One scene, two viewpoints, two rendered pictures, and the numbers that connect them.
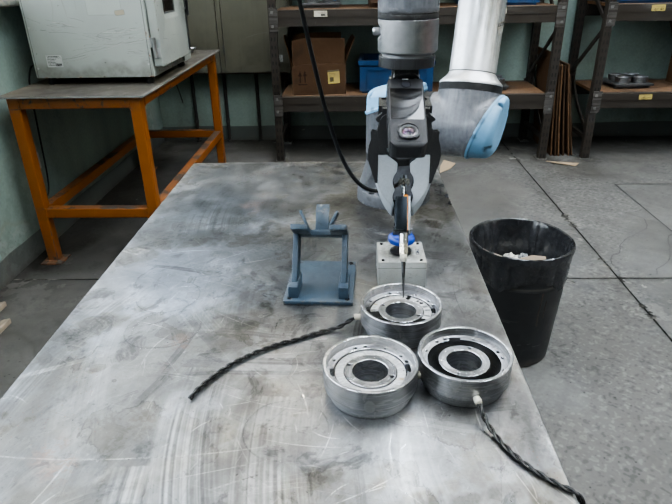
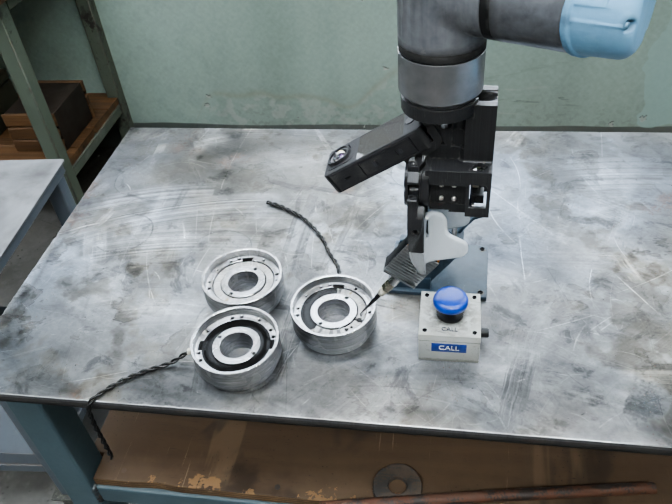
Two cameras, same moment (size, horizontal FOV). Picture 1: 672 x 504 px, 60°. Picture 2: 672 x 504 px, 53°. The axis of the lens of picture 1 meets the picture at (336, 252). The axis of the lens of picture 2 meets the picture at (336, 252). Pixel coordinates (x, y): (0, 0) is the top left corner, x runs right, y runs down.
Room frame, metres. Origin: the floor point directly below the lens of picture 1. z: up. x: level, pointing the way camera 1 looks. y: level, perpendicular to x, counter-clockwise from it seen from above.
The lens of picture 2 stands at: (0.76, -0.65, 1.43)
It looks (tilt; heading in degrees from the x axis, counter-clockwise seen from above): 42 degrees down; 100
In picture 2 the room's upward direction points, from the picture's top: 6 degrees counter-clockwise
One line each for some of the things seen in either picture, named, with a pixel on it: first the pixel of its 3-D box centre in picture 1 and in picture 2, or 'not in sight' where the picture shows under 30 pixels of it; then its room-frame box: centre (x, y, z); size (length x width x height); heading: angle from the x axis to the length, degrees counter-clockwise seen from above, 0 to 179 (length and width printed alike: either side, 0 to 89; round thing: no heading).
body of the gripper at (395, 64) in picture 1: (404, 102); (447, 148); (0.77, -0.10, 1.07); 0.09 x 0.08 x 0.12; 175
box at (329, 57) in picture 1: (319, 63); not in sight; (4.24, 0.09, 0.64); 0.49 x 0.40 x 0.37; 93
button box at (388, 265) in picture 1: (400, 262); (454, 325); (0.79, -0.10, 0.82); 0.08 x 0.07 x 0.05; 178
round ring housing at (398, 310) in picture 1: (400, 315); (334, 315); (0.64, -0.08, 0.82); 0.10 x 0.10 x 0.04
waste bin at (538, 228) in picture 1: (513, 293); not in sight; (1.72, -0.61, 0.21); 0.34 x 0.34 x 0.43
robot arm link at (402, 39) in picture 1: (405, 38); (441, 69); (0.77, -0.09, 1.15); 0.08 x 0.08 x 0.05
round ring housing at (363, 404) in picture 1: (370, 376); (244, 285); (0.52, -0.04, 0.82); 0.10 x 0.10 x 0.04
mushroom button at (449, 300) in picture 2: (400, 248); (450, 310); (0.78, -0.10, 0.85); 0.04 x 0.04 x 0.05
